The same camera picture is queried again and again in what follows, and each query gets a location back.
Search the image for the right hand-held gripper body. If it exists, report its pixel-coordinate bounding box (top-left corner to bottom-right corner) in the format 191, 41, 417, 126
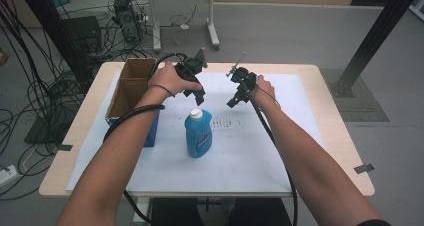
226, 51, 259, 97

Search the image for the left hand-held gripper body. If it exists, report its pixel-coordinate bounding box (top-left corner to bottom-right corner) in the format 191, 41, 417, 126
174, 47, 209, 87

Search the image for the blue bottle with white cap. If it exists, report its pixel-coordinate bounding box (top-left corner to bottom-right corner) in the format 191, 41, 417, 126
184, 107, 214, 159

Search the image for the blue cardboard box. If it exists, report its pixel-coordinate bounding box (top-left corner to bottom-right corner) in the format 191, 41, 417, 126
105, 57, 161, 149

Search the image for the person's left hand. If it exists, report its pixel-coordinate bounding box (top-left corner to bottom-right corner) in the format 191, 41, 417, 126
148, 61, 204, 104

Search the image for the person's right hand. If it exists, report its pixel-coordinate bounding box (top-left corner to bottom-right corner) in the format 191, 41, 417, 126
251, 74, 278, 104

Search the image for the thin black wrist band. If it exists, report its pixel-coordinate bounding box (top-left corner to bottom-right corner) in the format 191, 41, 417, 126
147, 83, 176, 98
257, 85, 282, 109

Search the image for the white rolling table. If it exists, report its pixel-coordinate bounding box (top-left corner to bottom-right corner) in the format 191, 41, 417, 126
126, 0, 232, 52

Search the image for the white paper sheet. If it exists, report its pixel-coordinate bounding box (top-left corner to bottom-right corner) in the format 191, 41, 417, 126
65, 70, 325, 196

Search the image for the grey computer tower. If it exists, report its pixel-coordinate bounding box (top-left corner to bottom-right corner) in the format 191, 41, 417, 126
112, 0, 145, 44

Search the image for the black box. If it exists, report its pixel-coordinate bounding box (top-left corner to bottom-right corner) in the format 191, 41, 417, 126
61, 15, 103, 54

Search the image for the person's right leg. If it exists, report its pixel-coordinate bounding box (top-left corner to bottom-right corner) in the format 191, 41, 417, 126
229, 197, 293, 226

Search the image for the person's leg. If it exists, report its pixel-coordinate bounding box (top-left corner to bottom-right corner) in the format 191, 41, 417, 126
151, 197, 205, 226
229, 197, 293, 226

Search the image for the person's left leg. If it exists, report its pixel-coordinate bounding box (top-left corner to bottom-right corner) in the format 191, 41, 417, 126
151, 197, 205, 226

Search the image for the grey floor mat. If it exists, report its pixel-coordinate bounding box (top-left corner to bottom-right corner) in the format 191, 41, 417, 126
319, 68, 391, 123

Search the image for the white table leg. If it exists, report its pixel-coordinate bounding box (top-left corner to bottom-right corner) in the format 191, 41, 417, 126
130, 196, 153, 226

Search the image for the black metal stand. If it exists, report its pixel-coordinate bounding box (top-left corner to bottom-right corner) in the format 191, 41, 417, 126
14, 0, 95, 146

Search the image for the white power strip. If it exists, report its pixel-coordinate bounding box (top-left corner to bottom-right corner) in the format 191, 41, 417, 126
0, 164, 19, 189

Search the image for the right hand-held gripper black cable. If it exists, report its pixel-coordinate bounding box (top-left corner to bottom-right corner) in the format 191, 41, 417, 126
245, 89, 299, 226

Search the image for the hand-held gripper black cable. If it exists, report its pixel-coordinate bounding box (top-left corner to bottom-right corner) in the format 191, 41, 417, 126
102, 52, 190, 225
245, 89, 299, 226

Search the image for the left hand-held gripper black cable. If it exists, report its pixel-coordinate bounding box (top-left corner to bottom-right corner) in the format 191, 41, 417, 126
102, 52, 190, 225

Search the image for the bundle of black floor cables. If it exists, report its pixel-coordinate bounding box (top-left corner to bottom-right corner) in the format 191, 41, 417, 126
0, 0, 198, 201

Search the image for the black metal post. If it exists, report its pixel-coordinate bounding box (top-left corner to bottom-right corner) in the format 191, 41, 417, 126
329, 0, 424, 99

